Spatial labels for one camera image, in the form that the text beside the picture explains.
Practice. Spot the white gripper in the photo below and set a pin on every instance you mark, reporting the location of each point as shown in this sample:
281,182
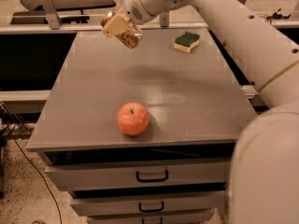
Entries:
132,4

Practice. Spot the crushed orange soda can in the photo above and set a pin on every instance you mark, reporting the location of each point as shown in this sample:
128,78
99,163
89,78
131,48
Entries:
131,37

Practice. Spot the dark padded bench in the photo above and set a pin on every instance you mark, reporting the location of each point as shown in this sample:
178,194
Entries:
35,12

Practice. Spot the green and yellow sponge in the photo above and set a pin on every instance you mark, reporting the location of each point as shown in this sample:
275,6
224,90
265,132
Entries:
187,42

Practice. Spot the red apple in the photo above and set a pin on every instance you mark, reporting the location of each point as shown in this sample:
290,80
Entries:
133,119

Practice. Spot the grey drawer cabinet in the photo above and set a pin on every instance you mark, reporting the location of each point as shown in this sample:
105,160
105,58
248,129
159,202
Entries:
144,135

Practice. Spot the top grey drawer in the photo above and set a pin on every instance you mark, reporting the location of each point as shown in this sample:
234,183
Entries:
125,175

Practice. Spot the grey drawer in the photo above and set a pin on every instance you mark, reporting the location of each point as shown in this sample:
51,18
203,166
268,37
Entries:
183,218
167,203
125,175

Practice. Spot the middle grey drawer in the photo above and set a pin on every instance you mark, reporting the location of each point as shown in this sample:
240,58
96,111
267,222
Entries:
167,203

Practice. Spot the bottom grey drawer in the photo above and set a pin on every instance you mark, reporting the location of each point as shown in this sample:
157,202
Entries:
183,218

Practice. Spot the middle metal bracket post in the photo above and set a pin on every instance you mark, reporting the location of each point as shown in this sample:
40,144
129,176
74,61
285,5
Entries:
164,19

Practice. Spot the left metal bracket post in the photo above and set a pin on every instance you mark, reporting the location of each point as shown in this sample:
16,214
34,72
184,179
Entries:
51,14

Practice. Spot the grey metal rail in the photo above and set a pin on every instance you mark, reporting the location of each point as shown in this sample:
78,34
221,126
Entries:
74,28

